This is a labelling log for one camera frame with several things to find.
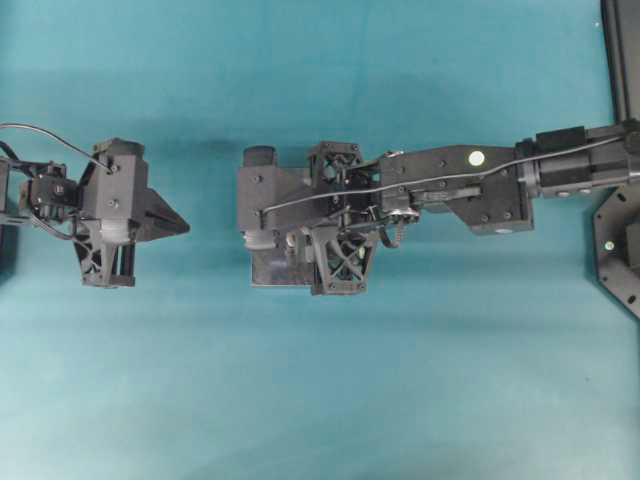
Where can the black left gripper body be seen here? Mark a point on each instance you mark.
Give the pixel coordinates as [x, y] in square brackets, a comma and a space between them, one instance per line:
[83, 215]

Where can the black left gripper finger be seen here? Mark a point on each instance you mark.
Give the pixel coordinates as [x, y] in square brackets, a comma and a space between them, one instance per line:
[105, 152]
[106, 254]

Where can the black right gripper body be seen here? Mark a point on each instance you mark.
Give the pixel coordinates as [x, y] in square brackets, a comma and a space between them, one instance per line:
[377, 196]

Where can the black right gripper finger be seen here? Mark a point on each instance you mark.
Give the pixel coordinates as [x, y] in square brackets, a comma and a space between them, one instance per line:
[341, 258]
[330, 161]

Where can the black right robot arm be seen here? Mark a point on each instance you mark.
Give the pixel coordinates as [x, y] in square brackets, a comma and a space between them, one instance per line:
[490, 189]

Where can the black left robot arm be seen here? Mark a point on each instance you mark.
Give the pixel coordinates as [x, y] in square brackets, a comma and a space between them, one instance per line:
[44, 195]

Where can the grey metal base block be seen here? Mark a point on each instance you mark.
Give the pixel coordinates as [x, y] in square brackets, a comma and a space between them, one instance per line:
[284, 266]

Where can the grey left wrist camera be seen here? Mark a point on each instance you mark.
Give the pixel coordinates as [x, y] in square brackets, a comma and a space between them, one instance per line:
[124, 196]

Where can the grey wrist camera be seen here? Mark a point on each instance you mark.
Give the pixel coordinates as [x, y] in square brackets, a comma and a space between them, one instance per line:
[261, 183]
[124, 196]

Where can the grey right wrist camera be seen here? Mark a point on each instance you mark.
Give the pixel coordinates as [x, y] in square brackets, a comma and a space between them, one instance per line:
[261, 183]

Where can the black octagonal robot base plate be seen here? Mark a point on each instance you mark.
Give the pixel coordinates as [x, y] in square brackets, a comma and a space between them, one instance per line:
[616, 242]

